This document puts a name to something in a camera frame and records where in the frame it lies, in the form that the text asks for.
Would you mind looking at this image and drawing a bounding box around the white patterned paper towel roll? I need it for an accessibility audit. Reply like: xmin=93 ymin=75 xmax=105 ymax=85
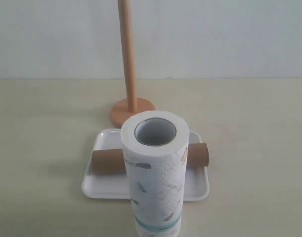
xmin=121 ymin=111 xmax=190 ymax=237

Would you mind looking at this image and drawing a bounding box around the brown cardboard tube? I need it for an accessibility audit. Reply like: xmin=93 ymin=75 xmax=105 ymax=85
xmin=90 ymin=143 xmax=209 ymax=175

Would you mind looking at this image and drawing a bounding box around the orange paper towel holder stand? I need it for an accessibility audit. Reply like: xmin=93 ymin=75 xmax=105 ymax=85
xmin=110 ymin=0 xmax=155 ymax=128

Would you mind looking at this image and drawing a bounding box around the white rectangular plastic tray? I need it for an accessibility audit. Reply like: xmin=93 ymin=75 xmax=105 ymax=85
xmin=81 ymin=128 xmax=210 ymax=201

